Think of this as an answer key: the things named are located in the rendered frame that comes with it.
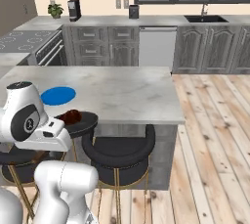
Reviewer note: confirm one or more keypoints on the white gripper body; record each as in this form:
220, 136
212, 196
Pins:
49, 143

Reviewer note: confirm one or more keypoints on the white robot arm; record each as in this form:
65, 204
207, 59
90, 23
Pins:
22, 120

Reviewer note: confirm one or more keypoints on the brown steak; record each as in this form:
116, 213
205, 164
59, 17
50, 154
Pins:
71, 116

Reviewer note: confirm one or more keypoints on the black pan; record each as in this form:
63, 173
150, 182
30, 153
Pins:
84, 125

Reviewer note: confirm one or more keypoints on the blue plate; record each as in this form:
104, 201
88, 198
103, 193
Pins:
58, 96

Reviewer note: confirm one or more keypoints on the grey marble dining island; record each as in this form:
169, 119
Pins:
130, 94

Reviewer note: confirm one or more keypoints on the black stool with gold legs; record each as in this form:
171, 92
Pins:
117, 151
19, 158

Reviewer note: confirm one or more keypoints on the grey stove with hob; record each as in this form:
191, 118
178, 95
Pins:
29, 40

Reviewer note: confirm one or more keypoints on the grey lower cupboard run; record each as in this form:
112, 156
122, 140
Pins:
211, 48
97, 47

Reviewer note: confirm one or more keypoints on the green potted plant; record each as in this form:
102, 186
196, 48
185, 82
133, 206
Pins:
55, 10

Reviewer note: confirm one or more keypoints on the brown tall cupboard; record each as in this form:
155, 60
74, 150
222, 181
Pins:
14, 12

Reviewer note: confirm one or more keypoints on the black coffee machine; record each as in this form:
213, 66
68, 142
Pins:
74, 10

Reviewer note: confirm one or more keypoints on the silver dishwasher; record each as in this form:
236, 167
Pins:
158, 48

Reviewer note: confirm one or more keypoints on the black sink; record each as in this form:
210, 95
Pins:
205, 19

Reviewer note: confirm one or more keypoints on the silver tap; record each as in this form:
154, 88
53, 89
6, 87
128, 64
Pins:
204, 8

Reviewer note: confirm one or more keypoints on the grey wall outlet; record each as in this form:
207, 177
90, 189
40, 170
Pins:
126, 4
118, 4

